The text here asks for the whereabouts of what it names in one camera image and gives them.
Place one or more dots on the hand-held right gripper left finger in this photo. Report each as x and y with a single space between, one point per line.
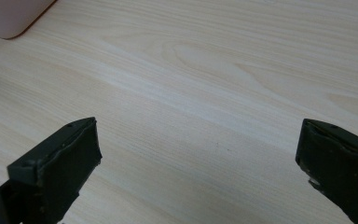
59 161

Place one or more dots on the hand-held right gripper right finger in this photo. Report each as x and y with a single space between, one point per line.
341 168

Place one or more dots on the pink plastic box lid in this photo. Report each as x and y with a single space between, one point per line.
9 15

